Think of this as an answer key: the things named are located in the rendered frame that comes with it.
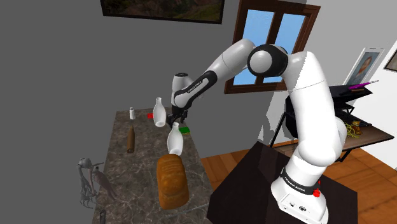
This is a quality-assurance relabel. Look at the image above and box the white milk bottle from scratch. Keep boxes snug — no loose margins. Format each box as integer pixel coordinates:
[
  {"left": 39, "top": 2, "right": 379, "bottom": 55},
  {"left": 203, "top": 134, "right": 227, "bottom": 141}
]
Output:
[
  {"left": 152, "top": 97, "right": 167, "bottom": 128},
  {"left": 167, "top": 122, "right": 185, "bottom": 156}
]

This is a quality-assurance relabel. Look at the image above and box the brown bread loaf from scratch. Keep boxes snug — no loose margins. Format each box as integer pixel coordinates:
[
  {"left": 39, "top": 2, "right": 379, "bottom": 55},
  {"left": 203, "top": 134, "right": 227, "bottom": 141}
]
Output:
[{"left": 155, "top": 153, "right": 190, "bottom": 211}]

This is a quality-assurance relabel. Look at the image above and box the dark robot stand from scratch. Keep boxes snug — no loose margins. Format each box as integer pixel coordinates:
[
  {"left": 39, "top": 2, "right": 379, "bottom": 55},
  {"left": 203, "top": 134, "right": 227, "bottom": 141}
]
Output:
[{"left": 206, "top": 141, "right": 359, "bottom": 224}]

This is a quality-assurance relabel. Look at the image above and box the dark framed landscape picture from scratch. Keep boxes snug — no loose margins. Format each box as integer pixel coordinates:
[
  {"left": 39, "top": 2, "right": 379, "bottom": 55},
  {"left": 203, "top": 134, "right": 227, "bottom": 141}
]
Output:
[{"left": 99, "top": 0, "right": 226, "bottom": 25}]

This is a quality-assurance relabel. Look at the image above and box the grey animal figure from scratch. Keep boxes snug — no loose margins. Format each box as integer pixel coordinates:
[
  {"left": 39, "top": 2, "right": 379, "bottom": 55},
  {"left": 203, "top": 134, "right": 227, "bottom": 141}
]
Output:
[{"left": 76, "top": 157, "right": 119, "bottom": 209}]

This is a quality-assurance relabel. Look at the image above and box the brown framed window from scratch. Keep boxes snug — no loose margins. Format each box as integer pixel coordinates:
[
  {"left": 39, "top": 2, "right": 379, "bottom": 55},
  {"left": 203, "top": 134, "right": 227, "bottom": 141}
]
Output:
[{"left": 223, "top": 0, "right": 321, "bottom": 95}]

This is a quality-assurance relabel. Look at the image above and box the white framed portrait picture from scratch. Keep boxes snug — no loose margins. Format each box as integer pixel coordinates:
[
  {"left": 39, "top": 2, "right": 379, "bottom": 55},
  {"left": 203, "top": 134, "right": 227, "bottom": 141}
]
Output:
[{"left": 342, "top": 46, "right": 386, "bottom": 87}]

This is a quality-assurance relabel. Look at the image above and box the brown desk with black frame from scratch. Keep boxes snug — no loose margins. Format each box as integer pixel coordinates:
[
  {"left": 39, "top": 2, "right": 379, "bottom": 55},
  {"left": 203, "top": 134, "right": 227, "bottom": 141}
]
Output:
[{"left": 267, "top": 80, "right": 396, "bottom": 163}]

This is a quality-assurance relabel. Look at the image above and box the dark framed wall picture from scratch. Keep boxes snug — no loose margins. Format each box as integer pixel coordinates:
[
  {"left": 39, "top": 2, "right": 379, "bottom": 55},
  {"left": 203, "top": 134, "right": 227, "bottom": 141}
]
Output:
[{"left": 383, "top": 48, "right": 397, "bottom": 73}]

